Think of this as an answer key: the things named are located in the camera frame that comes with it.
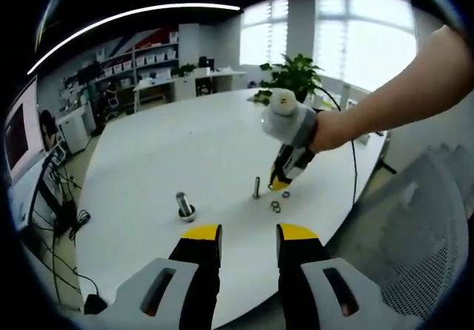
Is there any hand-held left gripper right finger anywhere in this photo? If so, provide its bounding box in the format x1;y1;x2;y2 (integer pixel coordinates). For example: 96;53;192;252
276;223;421;330

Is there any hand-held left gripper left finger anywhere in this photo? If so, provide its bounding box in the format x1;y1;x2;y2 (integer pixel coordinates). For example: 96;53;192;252
79;223;223;330

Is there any thick threaded steel stud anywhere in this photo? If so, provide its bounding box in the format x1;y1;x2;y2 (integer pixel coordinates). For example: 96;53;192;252
175;191;198;223

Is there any green potted plant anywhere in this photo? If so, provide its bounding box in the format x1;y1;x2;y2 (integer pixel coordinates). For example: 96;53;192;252
254;53;326;106

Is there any white workbench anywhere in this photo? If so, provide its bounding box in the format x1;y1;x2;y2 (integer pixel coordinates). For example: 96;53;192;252
132;69;248;113

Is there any black power adapter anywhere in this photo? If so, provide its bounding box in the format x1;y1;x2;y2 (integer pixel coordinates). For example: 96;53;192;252
84;294;109;315

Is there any small green desk plant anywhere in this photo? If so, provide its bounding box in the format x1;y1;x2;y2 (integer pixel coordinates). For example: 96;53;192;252
171;63;198;78

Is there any grey mesh office chair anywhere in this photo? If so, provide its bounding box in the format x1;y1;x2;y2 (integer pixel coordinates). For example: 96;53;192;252
325;141;472;322

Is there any shelf unit with white bins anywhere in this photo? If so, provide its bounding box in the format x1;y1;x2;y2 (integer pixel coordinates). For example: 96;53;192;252
61;29;181;113

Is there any white low cabinet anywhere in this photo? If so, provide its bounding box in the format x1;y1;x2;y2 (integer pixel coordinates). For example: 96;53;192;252
56;110;92;155

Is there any black and white office chair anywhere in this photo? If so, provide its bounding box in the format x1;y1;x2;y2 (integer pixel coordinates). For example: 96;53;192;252
104;81;122;113

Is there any grey side desk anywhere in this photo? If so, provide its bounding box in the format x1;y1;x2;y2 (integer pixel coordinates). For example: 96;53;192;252
7;152;51;232

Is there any long ceiling light strip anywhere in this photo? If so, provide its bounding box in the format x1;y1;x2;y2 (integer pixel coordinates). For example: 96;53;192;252
27;4;241;76

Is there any large computer monitor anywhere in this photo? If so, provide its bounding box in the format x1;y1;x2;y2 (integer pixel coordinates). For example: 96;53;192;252
3;76;46;187

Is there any bundle of black floor cables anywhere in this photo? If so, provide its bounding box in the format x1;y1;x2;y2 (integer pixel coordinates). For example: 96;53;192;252
35;159;98;297

